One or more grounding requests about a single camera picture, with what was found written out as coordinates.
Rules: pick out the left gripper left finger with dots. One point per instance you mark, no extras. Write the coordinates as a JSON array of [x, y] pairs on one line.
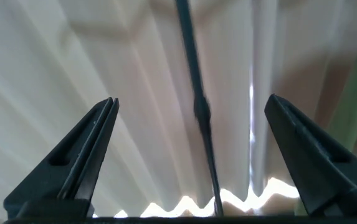
[[56, 186]]

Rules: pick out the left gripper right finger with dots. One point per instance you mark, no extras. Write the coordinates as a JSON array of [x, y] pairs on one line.
[[331, 186]]

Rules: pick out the black clothes rack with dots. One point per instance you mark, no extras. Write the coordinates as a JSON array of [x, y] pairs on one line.
[[201, 109]]

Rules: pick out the green printed shirt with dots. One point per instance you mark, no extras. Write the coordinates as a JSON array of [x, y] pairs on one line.
[[355, 93]]

